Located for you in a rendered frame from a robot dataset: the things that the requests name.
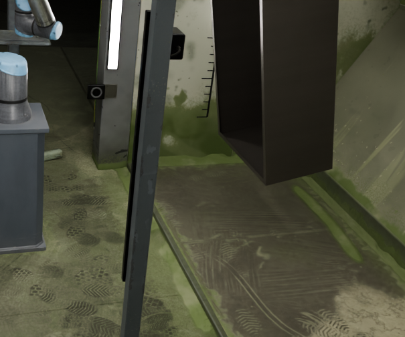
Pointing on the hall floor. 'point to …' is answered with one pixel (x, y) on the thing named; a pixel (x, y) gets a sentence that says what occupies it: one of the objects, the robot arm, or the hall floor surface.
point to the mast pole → (147, 161)
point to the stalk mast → (11, 25)
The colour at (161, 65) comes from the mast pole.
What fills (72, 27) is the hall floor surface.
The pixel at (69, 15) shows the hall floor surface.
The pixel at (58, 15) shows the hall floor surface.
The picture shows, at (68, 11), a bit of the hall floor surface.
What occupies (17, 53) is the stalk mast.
